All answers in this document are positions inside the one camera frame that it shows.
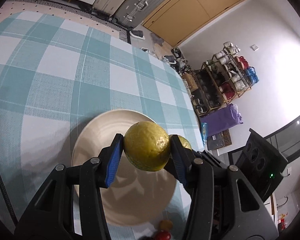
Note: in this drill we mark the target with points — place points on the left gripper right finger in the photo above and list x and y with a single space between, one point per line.
178 164

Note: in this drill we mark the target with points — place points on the cream round plate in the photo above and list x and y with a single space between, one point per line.
135 197

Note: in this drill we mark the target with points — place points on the teal checked tablecloth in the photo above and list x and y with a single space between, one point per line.
57 75

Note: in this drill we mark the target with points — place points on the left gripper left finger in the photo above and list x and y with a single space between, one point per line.
114 152

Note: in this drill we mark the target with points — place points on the wooden shoe rack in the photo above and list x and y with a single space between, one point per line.
222 79

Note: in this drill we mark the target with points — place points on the purple bag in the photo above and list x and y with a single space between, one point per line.
222 119

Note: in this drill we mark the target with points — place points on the green yellow citrus fruit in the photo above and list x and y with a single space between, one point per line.
185 143

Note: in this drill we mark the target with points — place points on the wooden door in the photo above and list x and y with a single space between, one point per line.
176 20

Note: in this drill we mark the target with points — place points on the yellow lemon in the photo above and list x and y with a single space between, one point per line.
147 146

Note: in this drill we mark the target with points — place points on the silver suitcase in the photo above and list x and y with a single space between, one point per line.
132 12

